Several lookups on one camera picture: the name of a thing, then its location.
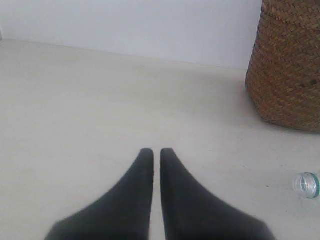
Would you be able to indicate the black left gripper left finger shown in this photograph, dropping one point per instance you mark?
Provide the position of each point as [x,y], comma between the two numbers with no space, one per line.
[123,213]

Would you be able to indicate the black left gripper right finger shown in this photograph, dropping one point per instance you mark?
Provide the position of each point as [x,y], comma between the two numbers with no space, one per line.
[191,212]

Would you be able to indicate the clear plastic bottle green label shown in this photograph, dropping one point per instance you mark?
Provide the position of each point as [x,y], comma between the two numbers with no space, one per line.
[307,185]

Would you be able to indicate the brown woven wicker basket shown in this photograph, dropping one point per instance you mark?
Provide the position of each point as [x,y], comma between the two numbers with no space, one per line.
[283,76]

